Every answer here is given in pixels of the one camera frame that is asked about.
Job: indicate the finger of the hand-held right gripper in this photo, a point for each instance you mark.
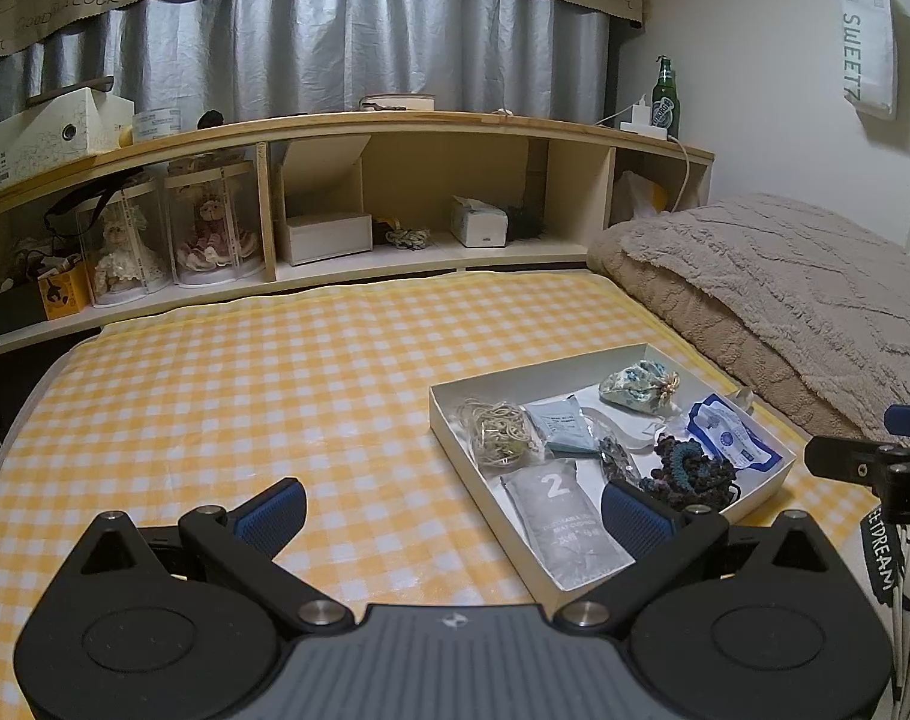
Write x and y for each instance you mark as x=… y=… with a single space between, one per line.
x=908 y=420
x=844 y=459

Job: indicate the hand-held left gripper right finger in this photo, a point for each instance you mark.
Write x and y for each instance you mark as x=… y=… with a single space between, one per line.
x=635 y=519

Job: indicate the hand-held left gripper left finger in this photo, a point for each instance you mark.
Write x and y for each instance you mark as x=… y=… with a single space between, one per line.
x=275 y=514

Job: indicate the dark patterned pouch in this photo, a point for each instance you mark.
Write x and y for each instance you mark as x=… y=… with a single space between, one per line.
x=618 y=459

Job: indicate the dark teal crochet piece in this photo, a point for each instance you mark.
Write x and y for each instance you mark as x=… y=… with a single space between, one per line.
x=687 y=469

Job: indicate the grey foil pouch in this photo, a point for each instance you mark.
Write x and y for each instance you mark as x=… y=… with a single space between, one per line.
x=560 y=517

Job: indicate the light blue packet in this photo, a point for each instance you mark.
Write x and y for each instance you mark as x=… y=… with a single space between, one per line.
x=554 y=426

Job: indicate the bag of rubber bands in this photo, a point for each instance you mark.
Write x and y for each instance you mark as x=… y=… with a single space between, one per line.
x=500 y=431

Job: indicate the white shallow cardboard box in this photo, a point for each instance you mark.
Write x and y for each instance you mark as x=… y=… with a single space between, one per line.
x=455 y=420

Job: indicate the blue white plastic packet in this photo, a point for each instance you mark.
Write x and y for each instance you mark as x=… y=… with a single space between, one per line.
x=732 y=439

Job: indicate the clear plastic wrapper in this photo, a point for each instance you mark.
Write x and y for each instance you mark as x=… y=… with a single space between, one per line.
x=739 y=399

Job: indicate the yellow checked bed sheet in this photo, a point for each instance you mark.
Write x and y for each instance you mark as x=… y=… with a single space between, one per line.
x=237 y=390

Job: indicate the beige fluffy blanket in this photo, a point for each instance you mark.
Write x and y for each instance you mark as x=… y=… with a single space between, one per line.
x=762 y=292

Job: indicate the white open cardboard box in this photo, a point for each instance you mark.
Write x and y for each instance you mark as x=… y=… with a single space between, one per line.
x=327 y=236

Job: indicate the pink doll display case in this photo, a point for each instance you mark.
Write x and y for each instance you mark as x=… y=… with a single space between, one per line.
x=211 y=232

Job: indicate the cream doll display case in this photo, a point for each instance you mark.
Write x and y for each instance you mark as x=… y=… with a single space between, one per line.
x=121 y=251

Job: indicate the yellow black small box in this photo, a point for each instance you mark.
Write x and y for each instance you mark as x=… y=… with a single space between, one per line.
x=65 y=292

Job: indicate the dark fluffy item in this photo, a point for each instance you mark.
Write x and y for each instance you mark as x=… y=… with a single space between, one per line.
x=526 y=223

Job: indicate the clear plastic bag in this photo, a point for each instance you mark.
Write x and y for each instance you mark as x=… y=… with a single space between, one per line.
x=638 y=195

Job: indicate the white tissue box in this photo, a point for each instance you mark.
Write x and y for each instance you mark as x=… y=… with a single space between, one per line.
x=479 y=223

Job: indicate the white hanging bag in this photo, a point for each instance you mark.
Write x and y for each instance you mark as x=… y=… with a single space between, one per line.
x=867 y=45

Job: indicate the white charger block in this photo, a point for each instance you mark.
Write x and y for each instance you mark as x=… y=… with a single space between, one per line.
x=644 y=120

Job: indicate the small black object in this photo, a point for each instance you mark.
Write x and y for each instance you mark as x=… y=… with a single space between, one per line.
x=212 y=119

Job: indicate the green glass bottle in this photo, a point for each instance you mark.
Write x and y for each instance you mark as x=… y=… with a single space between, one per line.
x=665 y=101

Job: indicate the small white labelled box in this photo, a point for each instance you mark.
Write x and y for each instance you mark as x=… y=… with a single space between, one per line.
x=156 y=125

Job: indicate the wooden headboard shelf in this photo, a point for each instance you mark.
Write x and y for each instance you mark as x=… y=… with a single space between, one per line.
x=425 y=131

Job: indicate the beige book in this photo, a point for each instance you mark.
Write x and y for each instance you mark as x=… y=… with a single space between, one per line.
x=398 y=101

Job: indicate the white patterned storage box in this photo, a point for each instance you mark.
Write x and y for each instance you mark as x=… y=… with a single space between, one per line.
x=57 y=127

